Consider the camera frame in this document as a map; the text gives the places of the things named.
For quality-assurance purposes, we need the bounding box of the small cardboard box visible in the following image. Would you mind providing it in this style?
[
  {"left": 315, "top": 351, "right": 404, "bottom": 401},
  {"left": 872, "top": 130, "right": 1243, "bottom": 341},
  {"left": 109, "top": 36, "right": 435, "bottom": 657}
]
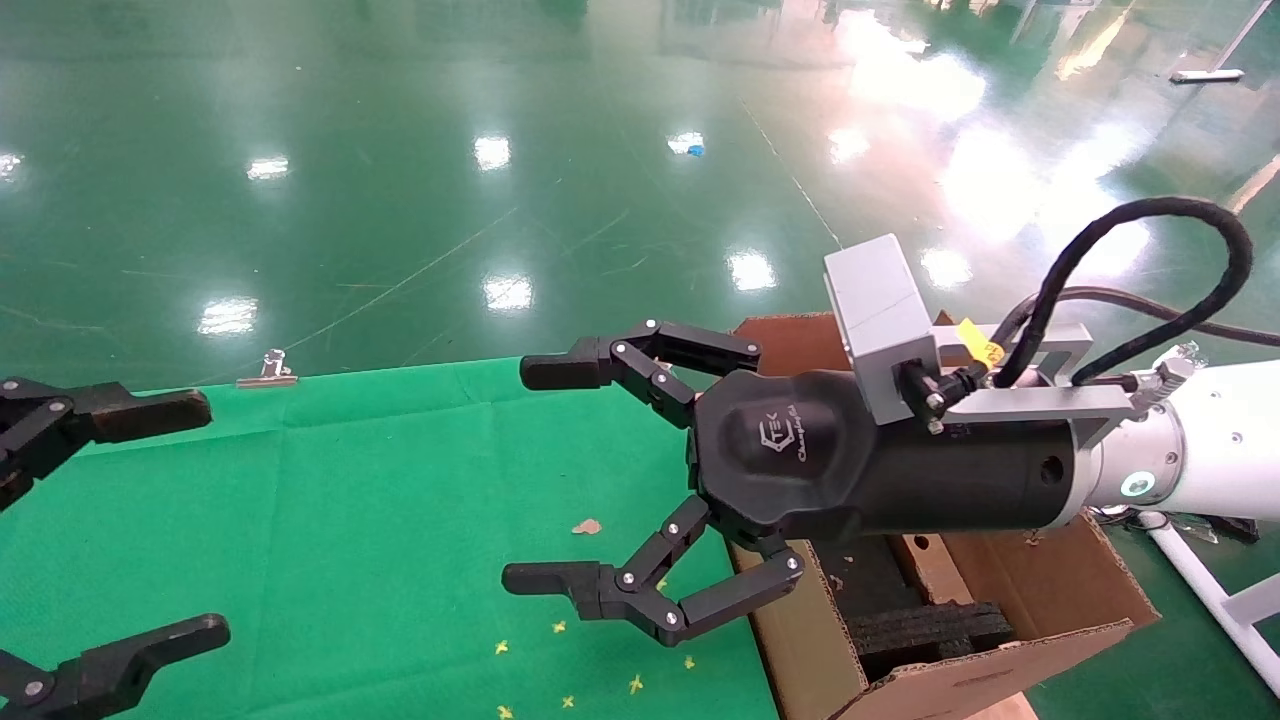
[{"left": 888, "top": 532, "right": 977, "bottom": 609}]

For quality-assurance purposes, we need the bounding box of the tan wooden strip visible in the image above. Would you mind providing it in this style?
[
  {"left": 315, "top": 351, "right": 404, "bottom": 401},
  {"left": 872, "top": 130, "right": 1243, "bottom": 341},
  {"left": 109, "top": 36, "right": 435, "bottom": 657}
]
[{"left": 1225, "top": 152, "right": 1280, "bottom": 217}]

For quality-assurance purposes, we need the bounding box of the white tube frame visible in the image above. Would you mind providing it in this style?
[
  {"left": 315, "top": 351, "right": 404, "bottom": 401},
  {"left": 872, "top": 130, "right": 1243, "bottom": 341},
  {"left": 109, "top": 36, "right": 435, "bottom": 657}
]
[{"left": 1143, "top": 512, "right": 1280, "bottom": 701}]

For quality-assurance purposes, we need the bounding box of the black foam block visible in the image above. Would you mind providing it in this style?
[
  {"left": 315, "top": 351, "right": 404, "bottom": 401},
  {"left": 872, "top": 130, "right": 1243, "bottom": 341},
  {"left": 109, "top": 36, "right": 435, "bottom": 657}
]
[{"left": 847, "top": 599, "right": 1017, "bottom": 683}]

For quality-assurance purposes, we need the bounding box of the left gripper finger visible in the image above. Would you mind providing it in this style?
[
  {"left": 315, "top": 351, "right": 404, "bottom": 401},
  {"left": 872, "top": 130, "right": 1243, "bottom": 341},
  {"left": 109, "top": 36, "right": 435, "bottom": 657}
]
[
  {"left": 0, "top": 377, "right": 214, "bottom": 512},
  {"left": 0, "top": 614, "right": 232, "bottom": 720}
]

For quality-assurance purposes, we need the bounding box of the green table cloth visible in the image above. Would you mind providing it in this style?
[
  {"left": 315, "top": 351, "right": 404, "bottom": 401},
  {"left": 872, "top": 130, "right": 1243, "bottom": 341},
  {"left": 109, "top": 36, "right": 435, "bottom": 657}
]
[{"left": 0, "top": 355, "right": 782, "bottom": 720}]

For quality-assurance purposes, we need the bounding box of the silver metal cable connector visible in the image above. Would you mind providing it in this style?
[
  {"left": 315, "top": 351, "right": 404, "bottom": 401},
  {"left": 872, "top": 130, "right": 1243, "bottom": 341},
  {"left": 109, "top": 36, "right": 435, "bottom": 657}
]
[{"left": 1132, "top": 356, "right": 1197, "bottom": 405}]

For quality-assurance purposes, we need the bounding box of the large open cardboard carton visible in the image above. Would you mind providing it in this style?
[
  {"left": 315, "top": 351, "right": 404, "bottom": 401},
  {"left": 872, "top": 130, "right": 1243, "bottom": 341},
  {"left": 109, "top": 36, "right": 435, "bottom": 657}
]
[{"left": 729, "top": 311, "right": 1162, "bottom": 720}]

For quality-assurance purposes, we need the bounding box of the thick black braided cable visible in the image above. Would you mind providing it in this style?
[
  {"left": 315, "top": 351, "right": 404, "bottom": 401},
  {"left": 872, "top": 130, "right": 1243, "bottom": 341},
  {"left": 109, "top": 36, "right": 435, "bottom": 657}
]
[{"left": 990, "top": 196, "right": 1257, "bottom": 390}]

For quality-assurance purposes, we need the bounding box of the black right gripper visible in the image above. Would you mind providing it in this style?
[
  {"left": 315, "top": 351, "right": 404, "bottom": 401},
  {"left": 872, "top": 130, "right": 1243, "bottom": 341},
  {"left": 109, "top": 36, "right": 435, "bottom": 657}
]
[{"left": 501, "top": 320, "right": 1084, "bottom": 649}]

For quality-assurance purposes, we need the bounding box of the metal binder clip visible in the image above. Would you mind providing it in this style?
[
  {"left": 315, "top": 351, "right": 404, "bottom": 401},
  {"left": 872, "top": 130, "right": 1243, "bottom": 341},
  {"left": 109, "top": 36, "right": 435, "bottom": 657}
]
[{"left": 235, "top": 347, "right": 300, "bottom": 390}]

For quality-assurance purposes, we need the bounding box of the thin dark cable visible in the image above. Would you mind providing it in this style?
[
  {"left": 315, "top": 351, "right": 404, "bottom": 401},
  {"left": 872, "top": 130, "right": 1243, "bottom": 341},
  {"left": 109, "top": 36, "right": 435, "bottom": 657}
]
[{"left": 995, "top": 286, "right": 1280, "bottom": 352}]

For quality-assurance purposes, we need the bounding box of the yellow cable tag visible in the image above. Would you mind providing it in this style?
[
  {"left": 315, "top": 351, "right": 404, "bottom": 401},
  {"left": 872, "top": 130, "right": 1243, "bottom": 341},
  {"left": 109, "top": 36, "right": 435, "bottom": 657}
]
[{"left": 955, "top": 317, "right": 1005, "bottom": 370}]

